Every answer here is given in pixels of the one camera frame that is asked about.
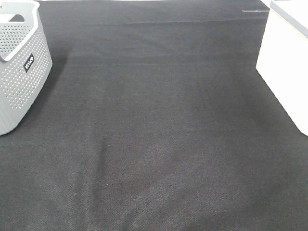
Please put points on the black fabric table cloth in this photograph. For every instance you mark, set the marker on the black fabric table cloth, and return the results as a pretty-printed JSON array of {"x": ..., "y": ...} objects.
[{"x": 154, "y": 118}]

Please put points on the grey perforated plastic basket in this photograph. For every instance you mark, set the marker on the grey perforated plastic basket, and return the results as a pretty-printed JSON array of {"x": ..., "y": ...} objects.
[{"x": 25, "y": 61}]

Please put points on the white storage box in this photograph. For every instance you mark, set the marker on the white storage box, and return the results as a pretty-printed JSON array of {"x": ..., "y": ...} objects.
[{"x": 283, "y": 58}]

